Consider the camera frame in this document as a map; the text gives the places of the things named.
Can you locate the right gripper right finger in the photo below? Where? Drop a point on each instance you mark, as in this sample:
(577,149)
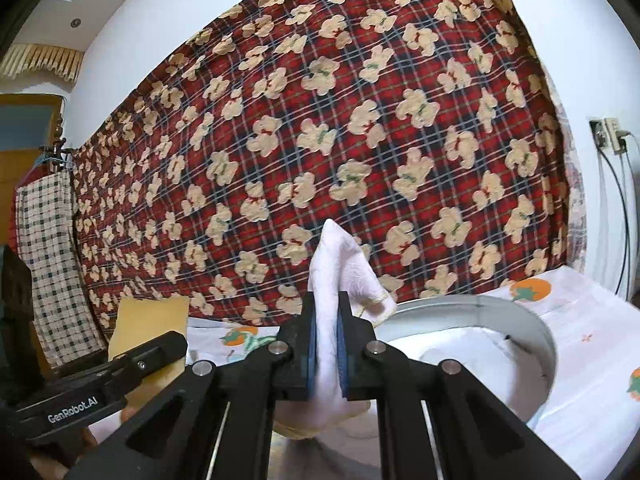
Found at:
(437,421)

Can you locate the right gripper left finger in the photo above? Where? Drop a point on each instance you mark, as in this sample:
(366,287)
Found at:
(212,422)

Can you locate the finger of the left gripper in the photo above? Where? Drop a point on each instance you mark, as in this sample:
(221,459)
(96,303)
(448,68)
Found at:
(141,372)

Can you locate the white cloth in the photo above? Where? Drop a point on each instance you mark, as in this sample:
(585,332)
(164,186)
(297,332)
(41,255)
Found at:
(513,376)

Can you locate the person's left hand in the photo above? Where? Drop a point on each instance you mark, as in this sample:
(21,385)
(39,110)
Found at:
(54,461)

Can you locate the checkered hanging cloth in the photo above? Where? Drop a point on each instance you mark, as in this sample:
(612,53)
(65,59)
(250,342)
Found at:
(63,321)

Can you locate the white fruit print tablecloth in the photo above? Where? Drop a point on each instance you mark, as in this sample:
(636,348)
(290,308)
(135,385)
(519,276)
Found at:
(591,418)

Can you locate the wooden door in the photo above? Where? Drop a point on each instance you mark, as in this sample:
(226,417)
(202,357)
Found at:
(28,122)

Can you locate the red plaid bear blanket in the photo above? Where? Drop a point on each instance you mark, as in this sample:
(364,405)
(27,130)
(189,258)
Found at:
(424,128)

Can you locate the wall power socket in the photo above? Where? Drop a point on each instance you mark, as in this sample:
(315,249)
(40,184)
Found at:
(608,132)

